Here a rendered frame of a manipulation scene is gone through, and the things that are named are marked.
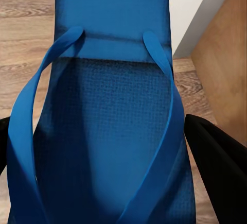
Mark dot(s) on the sliding door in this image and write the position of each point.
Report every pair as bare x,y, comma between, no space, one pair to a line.
220,60

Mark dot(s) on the sandal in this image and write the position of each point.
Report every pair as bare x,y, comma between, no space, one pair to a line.
109,147

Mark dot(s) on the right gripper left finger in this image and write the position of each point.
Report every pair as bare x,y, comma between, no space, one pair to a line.
4,124

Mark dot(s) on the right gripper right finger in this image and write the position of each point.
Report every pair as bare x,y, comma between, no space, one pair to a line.
222,163

